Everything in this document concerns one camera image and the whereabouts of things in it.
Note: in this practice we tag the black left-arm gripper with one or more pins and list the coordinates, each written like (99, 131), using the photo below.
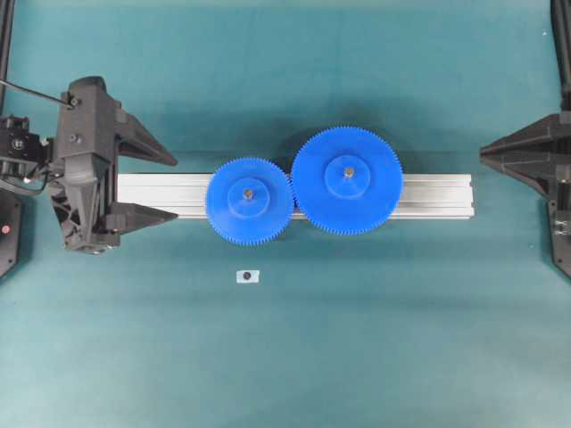
(81, 171)

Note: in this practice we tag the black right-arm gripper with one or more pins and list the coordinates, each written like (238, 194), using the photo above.
(548, 173)

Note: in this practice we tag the small blue gear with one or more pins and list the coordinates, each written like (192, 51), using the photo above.
(255, 221)

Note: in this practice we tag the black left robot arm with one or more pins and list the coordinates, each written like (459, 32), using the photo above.
(26, 158)

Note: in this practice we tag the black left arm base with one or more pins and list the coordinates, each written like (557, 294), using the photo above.
(10, 222)

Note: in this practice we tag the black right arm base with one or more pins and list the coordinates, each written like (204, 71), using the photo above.
(561, 252)

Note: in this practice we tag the large blue gear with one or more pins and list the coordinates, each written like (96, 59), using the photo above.
(341, 205)

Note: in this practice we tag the white tape marker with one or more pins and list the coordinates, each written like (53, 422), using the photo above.
(247, 276)

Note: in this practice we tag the aluminium extrusion rail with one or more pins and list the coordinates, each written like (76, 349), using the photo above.
(424, 196)

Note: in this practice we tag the black right frame post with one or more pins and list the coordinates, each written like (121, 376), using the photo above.
(560, 21)

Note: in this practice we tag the black frame post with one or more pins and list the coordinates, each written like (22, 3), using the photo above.
(560, 21)
(7, 13)

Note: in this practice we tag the black left frame post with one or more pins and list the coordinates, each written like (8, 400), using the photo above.
(7, 13)

